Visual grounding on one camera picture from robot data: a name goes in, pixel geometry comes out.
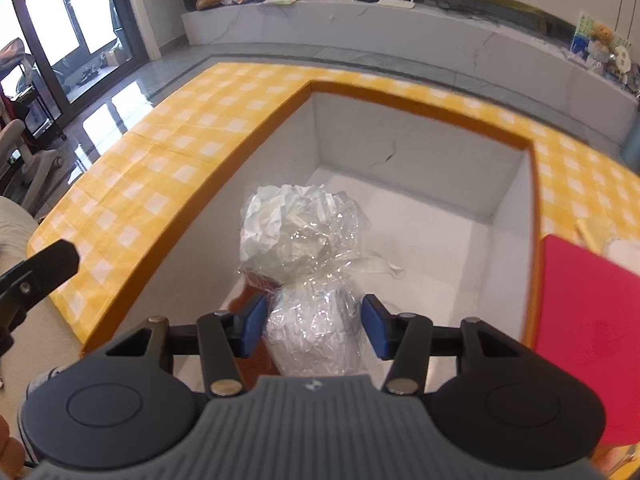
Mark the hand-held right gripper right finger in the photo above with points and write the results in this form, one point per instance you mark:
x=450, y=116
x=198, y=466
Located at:
x=375, y=327

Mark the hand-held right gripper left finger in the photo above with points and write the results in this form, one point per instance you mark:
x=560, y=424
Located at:
x=252, y=325

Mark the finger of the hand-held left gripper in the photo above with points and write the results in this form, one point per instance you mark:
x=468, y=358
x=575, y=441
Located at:
x=45, y=270

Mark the orange-rimmed white storage box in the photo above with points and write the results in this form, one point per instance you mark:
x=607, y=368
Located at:
x=425, y=260

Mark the cellophane-wrapped white bundle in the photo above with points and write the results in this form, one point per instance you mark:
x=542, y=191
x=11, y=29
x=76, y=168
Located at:
x=300, y=240

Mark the beige sofa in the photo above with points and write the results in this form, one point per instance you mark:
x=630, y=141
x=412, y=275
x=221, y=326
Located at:
x=20, y=230

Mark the grey office chair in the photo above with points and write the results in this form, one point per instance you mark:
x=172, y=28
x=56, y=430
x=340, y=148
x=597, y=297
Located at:
x=30, y=160

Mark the yellow checkered tablecloth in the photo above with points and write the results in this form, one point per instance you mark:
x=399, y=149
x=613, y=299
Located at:
x=150, y=160

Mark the dark shoes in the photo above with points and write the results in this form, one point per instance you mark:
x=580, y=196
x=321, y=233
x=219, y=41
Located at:
x=86, y=76

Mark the red cloth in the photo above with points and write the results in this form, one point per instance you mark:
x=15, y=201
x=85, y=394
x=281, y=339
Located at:
x=585, y=310

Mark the yellow cloth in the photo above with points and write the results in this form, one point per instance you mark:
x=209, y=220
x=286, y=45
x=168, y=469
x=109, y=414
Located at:
x=595, y=232

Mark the glass sliding door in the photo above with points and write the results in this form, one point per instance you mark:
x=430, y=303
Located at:
x=85, y=15

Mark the white red plush toy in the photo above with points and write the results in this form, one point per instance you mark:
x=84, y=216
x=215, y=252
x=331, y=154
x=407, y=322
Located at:
x=622, y=252

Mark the marble tv console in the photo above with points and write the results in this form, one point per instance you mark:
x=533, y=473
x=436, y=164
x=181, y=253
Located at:
x=400, y=30

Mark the pale paper sheets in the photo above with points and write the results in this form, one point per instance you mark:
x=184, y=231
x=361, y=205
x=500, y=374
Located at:
x=280, y=0

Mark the green printed board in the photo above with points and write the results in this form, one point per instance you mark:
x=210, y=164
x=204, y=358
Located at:
x=582, y=35

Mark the brown teddy bear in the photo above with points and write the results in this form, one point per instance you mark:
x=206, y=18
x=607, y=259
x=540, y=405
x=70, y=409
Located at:
x=601, y=35

